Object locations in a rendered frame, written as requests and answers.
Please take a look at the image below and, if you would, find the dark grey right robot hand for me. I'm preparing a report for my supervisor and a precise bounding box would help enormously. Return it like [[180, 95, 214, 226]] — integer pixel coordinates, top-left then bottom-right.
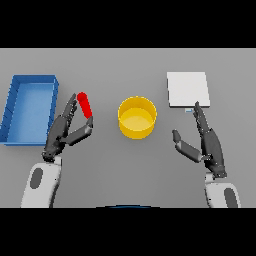
[[171, 101, 228, 179]]

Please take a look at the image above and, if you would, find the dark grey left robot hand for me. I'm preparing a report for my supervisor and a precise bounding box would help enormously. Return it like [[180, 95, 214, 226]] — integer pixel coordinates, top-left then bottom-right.
[[41, 92, 95, 163]]

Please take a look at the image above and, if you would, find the red beaker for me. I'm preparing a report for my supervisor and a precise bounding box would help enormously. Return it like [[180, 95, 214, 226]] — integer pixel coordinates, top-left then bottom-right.
[[76, 91, 93, 120]]

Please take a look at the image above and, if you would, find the pale square measuring scale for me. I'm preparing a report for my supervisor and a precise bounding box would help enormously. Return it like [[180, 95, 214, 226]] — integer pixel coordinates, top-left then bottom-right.
[[166, 71, 212, 113]]

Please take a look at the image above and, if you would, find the yellow bowl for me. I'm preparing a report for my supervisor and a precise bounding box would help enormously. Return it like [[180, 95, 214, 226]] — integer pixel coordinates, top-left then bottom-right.
[[117, 96, 158, 140]]

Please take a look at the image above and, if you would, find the blue tray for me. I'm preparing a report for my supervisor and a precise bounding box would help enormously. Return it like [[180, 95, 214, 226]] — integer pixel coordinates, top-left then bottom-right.
[[0, 74, 60, 147]]

